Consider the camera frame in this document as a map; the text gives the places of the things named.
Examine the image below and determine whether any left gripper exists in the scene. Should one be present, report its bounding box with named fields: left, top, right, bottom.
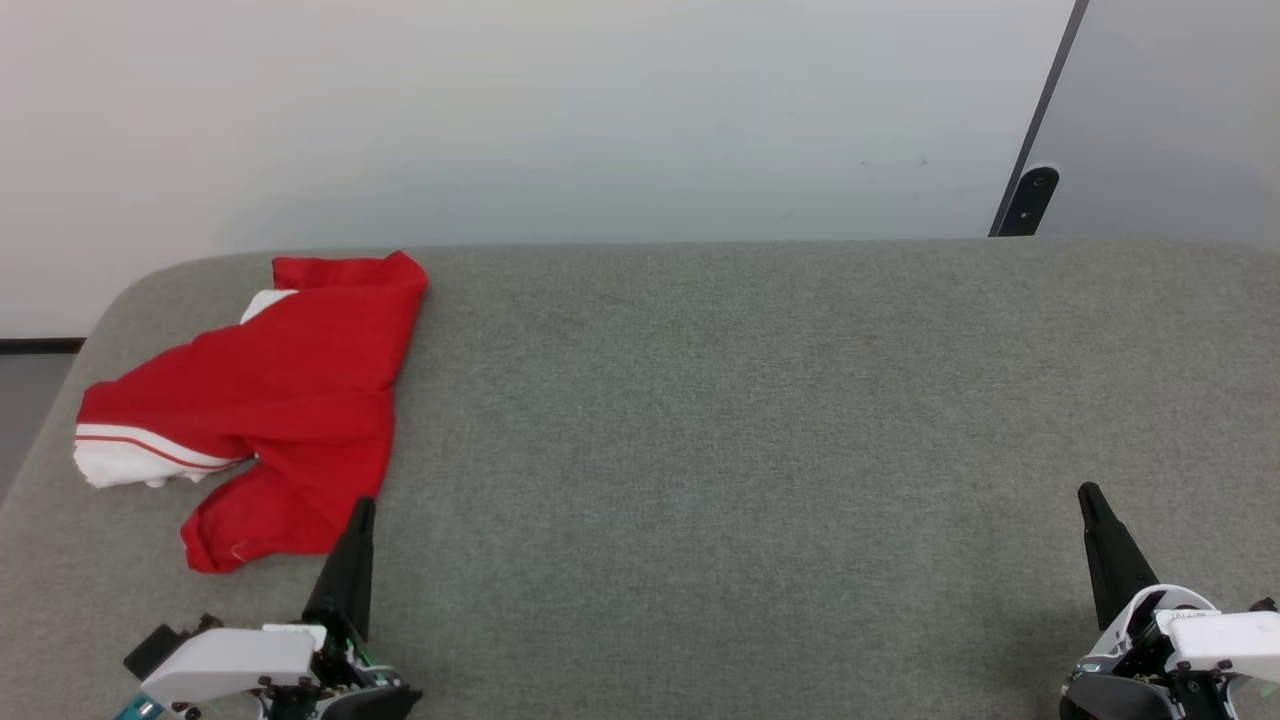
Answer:
left=138, top=497, right=423, bottom=720

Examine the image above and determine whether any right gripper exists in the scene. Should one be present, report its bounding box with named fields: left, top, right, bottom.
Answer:
left=1060, top=482, right=1280, bottom=720

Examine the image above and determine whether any red and white shirt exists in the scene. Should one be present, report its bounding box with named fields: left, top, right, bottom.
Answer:
left=73, top=250, right=429, bottom=575

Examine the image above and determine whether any dark slanted edge strip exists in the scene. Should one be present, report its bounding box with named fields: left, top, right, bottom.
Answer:
left=988, top=0, right=1091, bottom=238

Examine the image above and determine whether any grey wall panel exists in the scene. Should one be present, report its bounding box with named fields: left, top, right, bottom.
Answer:
left=1000, top=0, right=1280, bottom=251

